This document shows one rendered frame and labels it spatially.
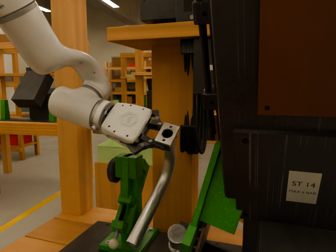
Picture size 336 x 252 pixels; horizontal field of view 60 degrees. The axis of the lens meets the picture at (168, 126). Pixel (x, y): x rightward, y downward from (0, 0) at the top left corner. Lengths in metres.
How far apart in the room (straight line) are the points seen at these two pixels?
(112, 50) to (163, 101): 10.68
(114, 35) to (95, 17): 11.17
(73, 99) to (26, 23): 0.20
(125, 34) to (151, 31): 0.08
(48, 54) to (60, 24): 0.47
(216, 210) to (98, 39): 11.43
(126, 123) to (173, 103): 0.28
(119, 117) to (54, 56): 0.20
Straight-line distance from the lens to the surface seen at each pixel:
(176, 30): 0.81
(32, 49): 0.69
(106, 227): 1.06
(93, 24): 12.05
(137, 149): 0.68
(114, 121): 0.70
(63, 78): 1.13
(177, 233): 0.61
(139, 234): 0.71
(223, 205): 0.57
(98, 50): 11.82
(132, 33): 0.86
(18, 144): 5.98
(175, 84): 0.93
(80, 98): 0.76
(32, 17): 0.68
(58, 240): 1.06
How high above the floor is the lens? 1.37
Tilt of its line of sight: 8 degrees down
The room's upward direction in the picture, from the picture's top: straight up
